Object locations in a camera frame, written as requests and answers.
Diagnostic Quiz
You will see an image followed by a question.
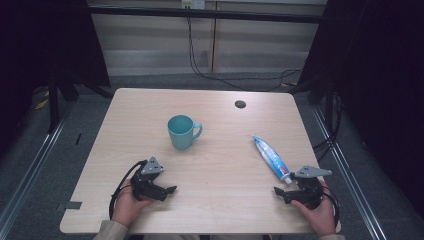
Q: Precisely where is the teal mug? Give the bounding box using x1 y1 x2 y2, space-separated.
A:
167 114 204 151

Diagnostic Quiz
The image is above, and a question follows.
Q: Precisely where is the black horizontal frame bar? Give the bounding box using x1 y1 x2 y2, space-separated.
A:
88 4 329 24

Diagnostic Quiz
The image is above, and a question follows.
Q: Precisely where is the bundle of black floor cables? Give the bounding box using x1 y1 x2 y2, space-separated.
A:
312 93 345 163

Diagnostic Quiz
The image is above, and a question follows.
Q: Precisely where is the blue and white toothpaste tube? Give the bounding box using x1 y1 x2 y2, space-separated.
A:
251 134 294 186

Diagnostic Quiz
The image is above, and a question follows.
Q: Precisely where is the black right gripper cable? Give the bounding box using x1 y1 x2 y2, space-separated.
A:
320 185 342 228

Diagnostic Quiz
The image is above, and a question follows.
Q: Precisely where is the person's right hand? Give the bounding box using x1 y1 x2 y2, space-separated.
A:
291 179 338 237

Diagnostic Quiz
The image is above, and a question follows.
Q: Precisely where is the person's left hand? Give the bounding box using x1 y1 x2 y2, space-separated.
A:
111 179 155 229

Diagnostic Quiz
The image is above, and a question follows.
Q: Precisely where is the black cable from outlet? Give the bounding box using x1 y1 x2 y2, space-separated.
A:
186 8 303 93

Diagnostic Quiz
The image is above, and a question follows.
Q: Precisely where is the dark curtain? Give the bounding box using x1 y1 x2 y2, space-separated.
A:
297 0 424 218
0 0 112 158

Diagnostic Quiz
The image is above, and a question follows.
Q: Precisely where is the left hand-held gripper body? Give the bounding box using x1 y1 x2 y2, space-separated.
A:
129 155 168 203

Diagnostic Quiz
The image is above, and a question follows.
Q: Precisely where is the black metal stand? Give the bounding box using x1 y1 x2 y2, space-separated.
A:
324 78 335 143
47 71 62 134

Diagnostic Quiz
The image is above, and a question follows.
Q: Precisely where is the white wall power outlet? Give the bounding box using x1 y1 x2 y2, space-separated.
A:
180 0 206 10

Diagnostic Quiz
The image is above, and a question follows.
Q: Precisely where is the metal floor rail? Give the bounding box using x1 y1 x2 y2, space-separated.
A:
311 106 388 240
0 103 73 234

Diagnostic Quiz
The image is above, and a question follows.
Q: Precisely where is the yellow floor tape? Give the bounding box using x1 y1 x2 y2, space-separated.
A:
34 98 50 111

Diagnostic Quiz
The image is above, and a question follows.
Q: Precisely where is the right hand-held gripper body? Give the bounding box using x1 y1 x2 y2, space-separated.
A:
289 165 333 210

